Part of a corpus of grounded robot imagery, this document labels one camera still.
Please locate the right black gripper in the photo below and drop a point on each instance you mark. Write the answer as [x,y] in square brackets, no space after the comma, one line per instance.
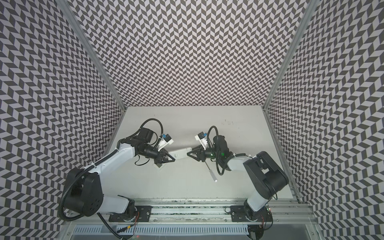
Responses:
[201,153]

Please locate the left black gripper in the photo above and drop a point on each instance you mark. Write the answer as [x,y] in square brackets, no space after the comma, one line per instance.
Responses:
[161,157]

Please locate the white remote with back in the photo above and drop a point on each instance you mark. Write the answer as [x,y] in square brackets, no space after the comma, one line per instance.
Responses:
[180,154]

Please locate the clear handle screwdriver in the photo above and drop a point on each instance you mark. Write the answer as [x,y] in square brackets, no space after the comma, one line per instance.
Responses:
[211,173]

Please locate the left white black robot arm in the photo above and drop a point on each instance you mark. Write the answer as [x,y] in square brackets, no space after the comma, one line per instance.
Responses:
[83,195]

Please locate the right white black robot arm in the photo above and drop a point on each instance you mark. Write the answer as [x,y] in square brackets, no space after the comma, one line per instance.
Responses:
[266,175]

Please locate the white remote with barcode label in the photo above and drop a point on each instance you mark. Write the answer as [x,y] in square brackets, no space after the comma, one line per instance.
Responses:
[158,166]

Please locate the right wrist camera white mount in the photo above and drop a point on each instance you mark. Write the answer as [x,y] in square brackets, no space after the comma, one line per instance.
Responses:
[203,139]

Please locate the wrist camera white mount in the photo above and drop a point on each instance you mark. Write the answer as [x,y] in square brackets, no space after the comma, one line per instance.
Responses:
[164,141]
[203,139]

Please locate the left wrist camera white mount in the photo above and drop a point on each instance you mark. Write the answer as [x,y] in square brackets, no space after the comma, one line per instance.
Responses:
[164,141]

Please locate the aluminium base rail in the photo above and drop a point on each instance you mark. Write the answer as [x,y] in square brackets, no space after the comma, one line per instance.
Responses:
[220,211]

